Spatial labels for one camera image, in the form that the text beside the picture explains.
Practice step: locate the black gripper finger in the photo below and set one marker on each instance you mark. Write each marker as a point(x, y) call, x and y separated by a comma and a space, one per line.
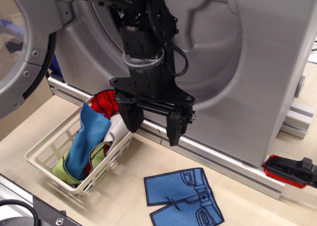
point(132, 115)
point(176, 126)

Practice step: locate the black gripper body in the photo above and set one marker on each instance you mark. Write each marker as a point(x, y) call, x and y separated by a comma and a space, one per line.
point(151, 85)

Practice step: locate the blue felt cloth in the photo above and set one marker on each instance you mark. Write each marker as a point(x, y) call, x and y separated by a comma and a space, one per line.
point(93, 128)

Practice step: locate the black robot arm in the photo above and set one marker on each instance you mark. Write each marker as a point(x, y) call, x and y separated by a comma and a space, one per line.
point(147, 28)

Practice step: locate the white plastic laundry basket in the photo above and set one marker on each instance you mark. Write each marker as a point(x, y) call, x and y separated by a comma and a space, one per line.
point(41, 151)

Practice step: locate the grey toy washing machine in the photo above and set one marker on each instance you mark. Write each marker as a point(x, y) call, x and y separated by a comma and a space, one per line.
point(246, 59)

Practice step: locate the grey washing machine door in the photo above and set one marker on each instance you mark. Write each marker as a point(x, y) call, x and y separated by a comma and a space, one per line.
point(28, 39)

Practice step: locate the white felt cloth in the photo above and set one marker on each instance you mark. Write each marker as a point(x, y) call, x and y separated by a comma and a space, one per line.
point(116, 131)

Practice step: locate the red felt shirt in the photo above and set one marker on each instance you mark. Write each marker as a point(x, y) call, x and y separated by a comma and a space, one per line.
point(104, 102)

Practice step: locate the green felt cloth in basket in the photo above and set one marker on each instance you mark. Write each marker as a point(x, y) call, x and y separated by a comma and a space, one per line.
point(96, 156)

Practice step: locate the blue felt jeans shorts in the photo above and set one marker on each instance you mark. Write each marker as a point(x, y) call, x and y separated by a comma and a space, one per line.
point(186, 197)

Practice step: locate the red and black clamp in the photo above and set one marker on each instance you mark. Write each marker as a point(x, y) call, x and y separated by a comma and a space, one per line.
point(296, 173)

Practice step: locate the aluminium table edge profile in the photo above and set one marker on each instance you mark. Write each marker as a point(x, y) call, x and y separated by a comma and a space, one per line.
point(10, 190)

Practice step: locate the aluminium profile rail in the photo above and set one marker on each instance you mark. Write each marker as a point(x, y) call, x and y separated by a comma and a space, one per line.
point(297, 123)

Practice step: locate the black metal bracket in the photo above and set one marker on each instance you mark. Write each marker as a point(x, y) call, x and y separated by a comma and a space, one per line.
point(50, 215)

